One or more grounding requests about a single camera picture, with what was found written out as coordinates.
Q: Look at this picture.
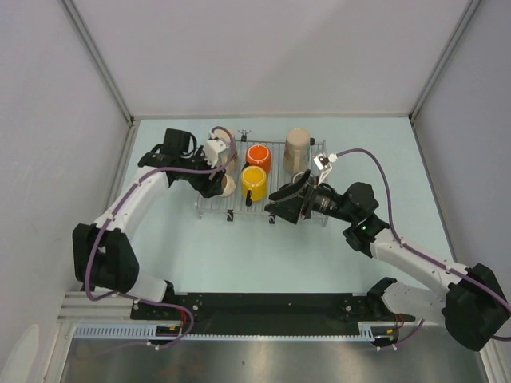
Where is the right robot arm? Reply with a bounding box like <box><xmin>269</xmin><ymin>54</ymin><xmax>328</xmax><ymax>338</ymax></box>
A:
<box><xmin>264</xmin><ymin>171</ymin><xmax>510</xmax><ymax>351</ymax></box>

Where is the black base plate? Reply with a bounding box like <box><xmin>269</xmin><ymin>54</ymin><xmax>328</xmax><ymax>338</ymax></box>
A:
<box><xmin>130</xmin><ymin>292</ymin><xmax>416</xmax><ymax>344</ymax></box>

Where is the dark grey mug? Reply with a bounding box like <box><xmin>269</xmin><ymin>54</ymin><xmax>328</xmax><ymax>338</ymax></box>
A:
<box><xmin>279</xmin><ymin>171</ymin><xmax>310</xmax><ymax>191</ymax></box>

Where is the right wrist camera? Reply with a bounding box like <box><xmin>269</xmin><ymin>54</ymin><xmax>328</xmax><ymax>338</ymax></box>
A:
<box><xmin>312</xmin><ymin>153</ymin><xmax>338</xmax><ymax>184</ymax></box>

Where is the purple cable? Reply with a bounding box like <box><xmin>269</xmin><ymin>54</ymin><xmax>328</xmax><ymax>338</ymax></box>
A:
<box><xmin>329</xmin><ymin>148</ymin><xmax>511</xmax><ymax>342</ymax></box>
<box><xmin>85</xmin><ymin>126</ymin><xmax>236</xmax><ymax>302</ymax></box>

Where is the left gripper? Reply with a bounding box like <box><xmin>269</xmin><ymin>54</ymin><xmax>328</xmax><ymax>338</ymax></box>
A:
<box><xmin>179</xmin><ymin>146</ymin><xmax>225</xmax><ymax>198</ymax></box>

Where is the aluminium frame rail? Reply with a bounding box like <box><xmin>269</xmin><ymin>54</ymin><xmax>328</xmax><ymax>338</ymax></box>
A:
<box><xmin>57</xmin><ymin>290</ymin><xmax>494</xmax><ymax>325</ymax></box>

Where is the slotted cable duct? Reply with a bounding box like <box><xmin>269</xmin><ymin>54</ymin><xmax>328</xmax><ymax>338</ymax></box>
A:
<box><xmin>74</xmin><ymin>323</ymin><xmax>396</xmax><ymax>342</ymax></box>

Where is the metal wire dish rack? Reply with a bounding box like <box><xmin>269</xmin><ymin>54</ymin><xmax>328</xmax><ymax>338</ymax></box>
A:
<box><xmin>194</xmin><ymin>129</ymin><xmax>331</xmax><ymax>227</ymax></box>

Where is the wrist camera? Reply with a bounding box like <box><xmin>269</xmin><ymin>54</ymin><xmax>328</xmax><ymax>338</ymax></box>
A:
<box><xmin>312</xmin><ymin>153</ymin><xmax>338</xmax><ymax>184</ymax></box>
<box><xmin>203</xmin><ymin>135</ymin><xmax>226</xmax><ymax>168</ymax></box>

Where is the beige patterned mug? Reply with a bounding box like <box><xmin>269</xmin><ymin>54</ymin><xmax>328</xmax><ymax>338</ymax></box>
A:
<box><xmin>283</xmin><ymin>128</ymin><xmax>311</xmax><ymax>174</ymax></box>

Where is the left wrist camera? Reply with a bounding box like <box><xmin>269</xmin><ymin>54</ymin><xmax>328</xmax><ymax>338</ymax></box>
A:
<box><xmin>203</xmin><ymin>135</ymin><xmax>226</xmax><ymax>168</ymax></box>

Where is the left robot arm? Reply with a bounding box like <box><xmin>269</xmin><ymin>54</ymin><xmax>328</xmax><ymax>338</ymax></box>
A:
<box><xmin>72</xmin><ymin>126</ymin><xmax>236</xmax><ymax>319</ymax></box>

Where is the beige floral mug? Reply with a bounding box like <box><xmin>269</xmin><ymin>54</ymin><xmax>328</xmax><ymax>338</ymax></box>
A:
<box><xmin>212</xmin><ymin>128</ymin><xmax>238</xmax><ymax>174</ymax></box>

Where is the stainless steel cup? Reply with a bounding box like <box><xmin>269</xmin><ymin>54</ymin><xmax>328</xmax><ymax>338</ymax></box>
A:
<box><xmin>220</xmin><ymin>174</ymin><xmax>236</xmax><ymax>198</ymax></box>

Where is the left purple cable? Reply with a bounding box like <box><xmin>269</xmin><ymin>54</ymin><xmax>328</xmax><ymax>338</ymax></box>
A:
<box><xmin>85</xmin><ymin>126</ymin><xmax>236</xmax><ymax>302</ymax></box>

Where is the orange mug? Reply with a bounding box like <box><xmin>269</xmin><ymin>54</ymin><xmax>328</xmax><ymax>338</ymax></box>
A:
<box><xmin>245</xmin><ymin>144</ymin><xmax>271</xmax><ymax>174</ymax></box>

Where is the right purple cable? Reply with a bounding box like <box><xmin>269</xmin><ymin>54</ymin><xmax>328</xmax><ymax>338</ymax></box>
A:
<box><xmin>329</xmin><ymin>148</ymin><xmax>511</xmax><ymax>342</ymax></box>

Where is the yellow mug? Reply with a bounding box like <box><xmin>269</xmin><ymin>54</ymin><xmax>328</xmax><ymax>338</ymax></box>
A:
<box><xmin>240</xmin><ymin>165</ymin><xmax>267</xmax><ymax>207</ymax></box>

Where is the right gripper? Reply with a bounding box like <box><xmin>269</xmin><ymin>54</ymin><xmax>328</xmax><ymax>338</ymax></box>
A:
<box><xmin>265</xmin><ymin>169</ymin><xmax>357</xmax><ymax>224</ymax></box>

